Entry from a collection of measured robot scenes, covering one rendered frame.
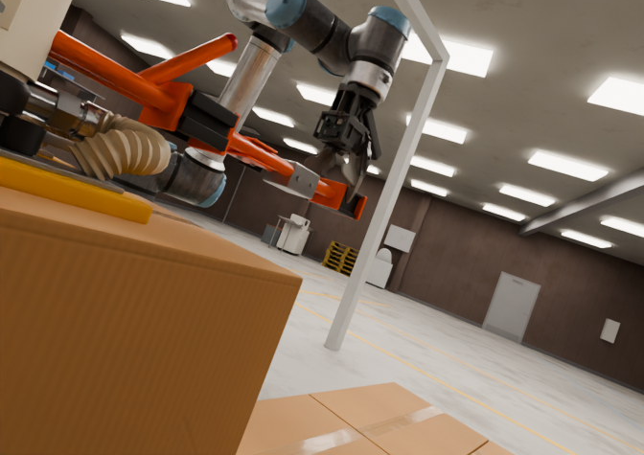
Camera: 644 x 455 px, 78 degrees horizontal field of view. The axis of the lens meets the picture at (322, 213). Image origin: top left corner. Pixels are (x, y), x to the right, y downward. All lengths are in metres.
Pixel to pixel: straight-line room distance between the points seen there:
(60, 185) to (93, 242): 0.08
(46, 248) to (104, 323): 0.07
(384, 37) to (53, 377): 0.71
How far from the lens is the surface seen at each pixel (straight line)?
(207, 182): 1.45
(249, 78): 1.42
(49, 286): 0.30
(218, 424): 0.44
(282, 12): 0.86
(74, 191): 0.36
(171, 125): 0.50
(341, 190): 0.74
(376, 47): 0.81
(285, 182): 0.65
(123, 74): 0.49
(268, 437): 1.01
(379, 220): 4.01
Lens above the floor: 1.00
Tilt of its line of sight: 3 degrees up
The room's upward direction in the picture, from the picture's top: 21 degrees clockwise
